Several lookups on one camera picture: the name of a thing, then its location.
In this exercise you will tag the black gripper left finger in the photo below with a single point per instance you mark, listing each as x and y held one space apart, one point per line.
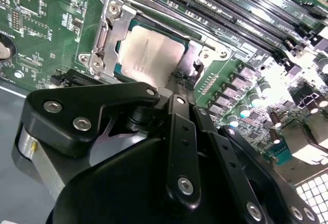
64 101

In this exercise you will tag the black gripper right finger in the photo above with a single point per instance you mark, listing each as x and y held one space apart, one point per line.
230 162

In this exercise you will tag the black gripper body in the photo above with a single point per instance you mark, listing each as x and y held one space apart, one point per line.
123 188

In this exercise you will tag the metal socket cover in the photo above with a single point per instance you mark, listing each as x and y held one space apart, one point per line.
119 29

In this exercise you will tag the silver CPU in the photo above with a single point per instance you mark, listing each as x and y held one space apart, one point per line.
151 55

